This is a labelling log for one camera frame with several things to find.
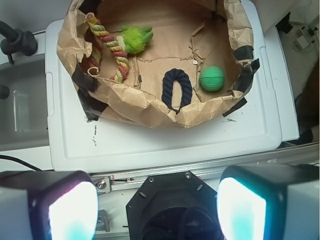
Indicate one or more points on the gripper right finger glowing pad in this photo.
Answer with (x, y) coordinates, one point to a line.
(269, 202)

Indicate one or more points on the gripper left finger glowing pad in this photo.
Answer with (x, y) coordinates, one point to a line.
(47, 205)

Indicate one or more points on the green ball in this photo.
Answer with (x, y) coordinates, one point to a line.
(212, 78)

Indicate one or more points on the crumpled brown paper bag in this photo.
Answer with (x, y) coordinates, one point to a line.
(162, 88)

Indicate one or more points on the green fuzzy plush toy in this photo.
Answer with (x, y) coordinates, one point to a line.
(136, 38)

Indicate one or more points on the aluminium extrusion rail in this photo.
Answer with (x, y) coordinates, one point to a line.
(209, 169)

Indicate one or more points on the metal corner bracket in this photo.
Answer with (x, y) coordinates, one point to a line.
(103, 222)

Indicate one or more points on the black octagonal mount plate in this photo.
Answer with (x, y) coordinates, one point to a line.
(174, 206)

